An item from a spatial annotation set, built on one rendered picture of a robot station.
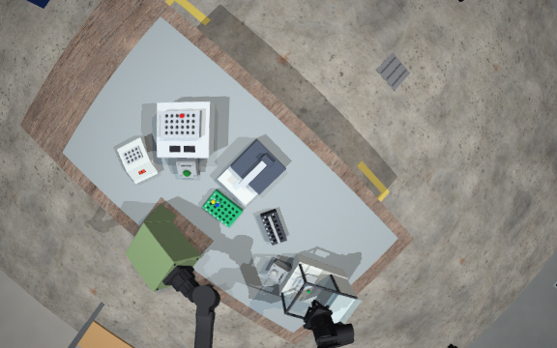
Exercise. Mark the grey bench mat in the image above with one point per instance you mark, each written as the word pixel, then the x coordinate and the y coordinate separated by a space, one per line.
pixel 323 218

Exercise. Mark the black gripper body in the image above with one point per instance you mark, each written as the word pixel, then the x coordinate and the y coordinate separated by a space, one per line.
pixel 315 318

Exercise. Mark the white dry block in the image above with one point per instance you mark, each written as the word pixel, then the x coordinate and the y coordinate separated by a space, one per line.
pixel 145 166

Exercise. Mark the green tube rack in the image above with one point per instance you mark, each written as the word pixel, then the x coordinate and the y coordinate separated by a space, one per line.
pixel 227 213

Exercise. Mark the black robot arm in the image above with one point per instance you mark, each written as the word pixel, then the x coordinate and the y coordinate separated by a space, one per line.
pixel 207 299

